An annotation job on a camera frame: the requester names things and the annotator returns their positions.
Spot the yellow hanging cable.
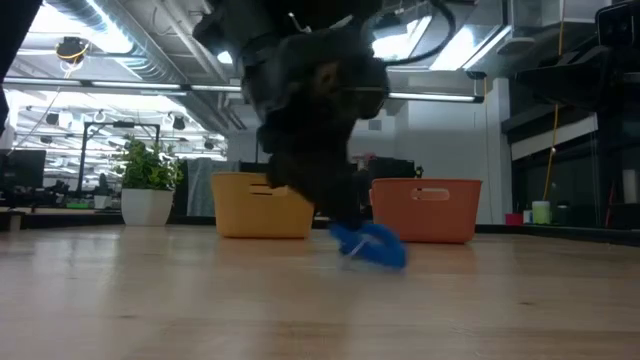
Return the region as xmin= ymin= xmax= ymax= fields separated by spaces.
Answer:
xmin=542 ymin=0 xmax=566 ymax=201

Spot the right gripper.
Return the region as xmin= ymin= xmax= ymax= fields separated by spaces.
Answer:
xmin=514 ymin=44 xmax=640 ymax=114

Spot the blue spring keychain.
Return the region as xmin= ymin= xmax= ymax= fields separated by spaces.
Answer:
xmin=328 ymin=221 xmax=409 ymax=272

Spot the long linear ceiling light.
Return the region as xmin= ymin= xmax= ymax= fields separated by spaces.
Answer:
xmin=0 ymin=77 xmax=485 ymax=104

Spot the yellow plastic bin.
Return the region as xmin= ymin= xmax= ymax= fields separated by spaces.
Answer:
xmin=210 ymin=171 xmax=316 ymax=240

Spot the black metal stand frame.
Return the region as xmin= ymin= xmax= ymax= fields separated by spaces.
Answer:
xmin=77 ymin=121 xmax=162 ymax=194

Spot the grey cloth cover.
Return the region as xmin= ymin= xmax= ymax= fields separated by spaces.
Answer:
xmin=185 ymin=157 xmax=240 ymax=218

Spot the black screen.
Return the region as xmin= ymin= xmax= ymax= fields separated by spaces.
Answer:
xmin=372 ymin=157 xmax=417 ymax=181

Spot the pale green cup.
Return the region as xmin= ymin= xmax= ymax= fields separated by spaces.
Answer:
xmin=531 ymin=199 xmax=552 ymax=226

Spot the large white plant pot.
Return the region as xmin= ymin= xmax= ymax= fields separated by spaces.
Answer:
xmin=120 ymin=188 xmax=174 ymax=227

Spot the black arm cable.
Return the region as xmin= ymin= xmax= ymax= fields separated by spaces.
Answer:
xmin=369 ymin=0 xmax=457 ymax=67

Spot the green leafy plant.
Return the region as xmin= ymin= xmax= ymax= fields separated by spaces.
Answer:
xmin=113 ymin=137 xmax=185 ymax=192

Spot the orange plastic bin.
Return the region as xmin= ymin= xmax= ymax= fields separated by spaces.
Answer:
xmin=368 ymin=177 xmax=484 ymax=245

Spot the black computer monitor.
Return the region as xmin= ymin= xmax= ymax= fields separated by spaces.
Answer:
xmin=0 ymin=148 xmax=48 ymax=189

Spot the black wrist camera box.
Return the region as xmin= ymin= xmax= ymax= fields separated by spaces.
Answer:
xmin=594 ymin=1 xmax=640 ymax=49

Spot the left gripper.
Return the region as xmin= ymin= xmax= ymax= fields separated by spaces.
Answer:
xmin=242 ymin=27 xmax=389 ymax=231

